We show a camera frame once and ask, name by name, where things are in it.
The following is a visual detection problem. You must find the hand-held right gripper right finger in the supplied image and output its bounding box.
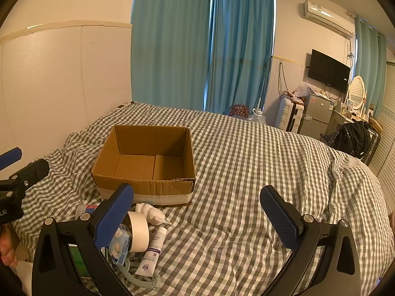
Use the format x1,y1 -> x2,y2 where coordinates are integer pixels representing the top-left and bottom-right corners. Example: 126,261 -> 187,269
260,185 -> 362,296

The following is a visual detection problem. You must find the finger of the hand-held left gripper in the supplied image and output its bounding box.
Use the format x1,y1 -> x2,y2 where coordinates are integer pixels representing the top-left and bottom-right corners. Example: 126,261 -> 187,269
9,158 -> 50,188
0,147 -> 22,171

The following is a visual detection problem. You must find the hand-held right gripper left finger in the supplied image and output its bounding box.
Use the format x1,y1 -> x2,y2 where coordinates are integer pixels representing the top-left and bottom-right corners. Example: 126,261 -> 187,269
32,183 -> 134,296

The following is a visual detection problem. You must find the blue cotton pad packet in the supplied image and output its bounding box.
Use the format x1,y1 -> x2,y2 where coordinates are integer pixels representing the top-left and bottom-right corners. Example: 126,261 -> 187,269
109,223 -> 132,265

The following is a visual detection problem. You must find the white tape roll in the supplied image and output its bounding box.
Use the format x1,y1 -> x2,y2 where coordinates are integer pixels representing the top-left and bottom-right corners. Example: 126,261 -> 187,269
126,211 -> 150,252

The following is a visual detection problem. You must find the white lumpy plastic bottle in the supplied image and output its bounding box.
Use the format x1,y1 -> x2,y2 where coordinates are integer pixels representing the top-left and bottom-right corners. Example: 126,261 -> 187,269
136,203 -> 172,225

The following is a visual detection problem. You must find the white cream tube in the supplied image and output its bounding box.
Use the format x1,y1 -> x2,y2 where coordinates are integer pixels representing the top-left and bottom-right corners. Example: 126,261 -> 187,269
135,226 -> 167,277

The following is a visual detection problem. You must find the green medicine box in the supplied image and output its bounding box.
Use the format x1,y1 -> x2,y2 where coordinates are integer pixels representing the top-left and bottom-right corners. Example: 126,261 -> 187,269
68,243 -> 95,288

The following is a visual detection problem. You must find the grey plastic hanger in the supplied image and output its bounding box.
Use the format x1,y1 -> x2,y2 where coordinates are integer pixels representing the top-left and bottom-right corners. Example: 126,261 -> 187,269
115,257 -> 161,290

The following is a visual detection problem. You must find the cardboard box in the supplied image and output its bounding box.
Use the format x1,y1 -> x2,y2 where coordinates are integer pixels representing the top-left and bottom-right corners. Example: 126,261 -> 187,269
91,125 -> 197,208

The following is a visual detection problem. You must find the person's left hand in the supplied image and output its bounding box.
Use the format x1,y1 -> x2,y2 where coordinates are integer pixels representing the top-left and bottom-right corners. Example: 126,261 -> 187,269
0,225 -> 17,269

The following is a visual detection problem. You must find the brown cardboard carton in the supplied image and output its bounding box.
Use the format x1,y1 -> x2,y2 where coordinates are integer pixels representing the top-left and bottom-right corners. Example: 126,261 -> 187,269
12,237 -> 31,262

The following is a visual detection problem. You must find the grey checkered blanket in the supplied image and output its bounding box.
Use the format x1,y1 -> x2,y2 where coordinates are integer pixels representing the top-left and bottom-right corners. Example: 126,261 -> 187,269
12,102 -> 391,296

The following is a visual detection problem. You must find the pale blue suitcase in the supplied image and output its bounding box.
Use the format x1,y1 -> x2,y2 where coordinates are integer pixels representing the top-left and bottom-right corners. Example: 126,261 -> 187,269
275,97 -> 306,133

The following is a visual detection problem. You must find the black backpack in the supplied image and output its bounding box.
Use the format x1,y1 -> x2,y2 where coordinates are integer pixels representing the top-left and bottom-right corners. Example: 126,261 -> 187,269
335,121 -> 372,158

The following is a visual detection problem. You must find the grey small fridge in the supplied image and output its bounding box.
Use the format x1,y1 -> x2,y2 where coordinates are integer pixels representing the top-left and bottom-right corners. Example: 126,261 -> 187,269
299,92 -> 335,139

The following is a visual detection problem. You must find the dark patterned bag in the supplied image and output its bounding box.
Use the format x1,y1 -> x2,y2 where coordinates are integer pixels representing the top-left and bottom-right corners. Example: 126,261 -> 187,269
229,104 -> 251,118

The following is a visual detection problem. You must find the white dressing desk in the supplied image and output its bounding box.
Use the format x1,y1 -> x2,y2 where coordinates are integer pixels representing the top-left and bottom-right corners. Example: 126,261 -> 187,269
332,109 -> 363,130

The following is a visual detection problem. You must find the clear plastic bag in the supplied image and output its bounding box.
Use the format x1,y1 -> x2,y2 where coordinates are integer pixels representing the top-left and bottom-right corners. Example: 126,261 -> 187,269
292,82 -> 314,99

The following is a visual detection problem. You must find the white thin pole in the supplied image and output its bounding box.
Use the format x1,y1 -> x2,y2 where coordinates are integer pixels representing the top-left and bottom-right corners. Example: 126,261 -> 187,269
257,66 -> 267,111

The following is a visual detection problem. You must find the white oval mirror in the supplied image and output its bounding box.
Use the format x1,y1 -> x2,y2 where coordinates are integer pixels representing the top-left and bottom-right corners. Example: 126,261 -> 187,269
346,75 -> 368,111

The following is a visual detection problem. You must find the teal window curtain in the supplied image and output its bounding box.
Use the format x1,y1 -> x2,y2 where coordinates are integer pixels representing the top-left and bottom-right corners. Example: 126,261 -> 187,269
206,0 -> 276,115

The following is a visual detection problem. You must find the narrow teal curtain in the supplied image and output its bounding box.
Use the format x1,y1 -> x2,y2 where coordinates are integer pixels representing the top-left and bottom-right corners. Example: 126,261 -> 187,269
353,17 -> 388,105

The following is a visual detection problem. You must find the wide teal curtain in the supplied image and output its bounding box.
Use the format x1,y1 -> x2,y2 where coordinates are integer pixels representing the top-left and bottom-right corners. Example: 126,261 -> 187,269
131,0 -> 213,111

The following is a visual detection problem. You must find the white air conditioner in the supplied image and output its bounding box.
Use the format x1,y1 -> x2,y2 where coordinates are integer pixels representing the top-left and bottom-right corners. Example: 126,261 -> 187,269
303,0 -> 355,40

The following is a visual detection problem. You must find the hanging wall cable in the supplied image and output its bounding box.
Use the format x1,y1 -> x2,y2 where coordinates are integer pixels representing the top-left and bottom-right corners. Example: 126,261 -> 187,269
278,62 -> 289,97

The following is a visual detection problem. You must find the black wall television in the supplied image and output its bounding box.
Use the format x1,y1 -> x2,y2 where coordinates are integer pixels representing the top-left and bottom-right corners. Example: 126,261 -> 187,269
308,49 -> 351,93

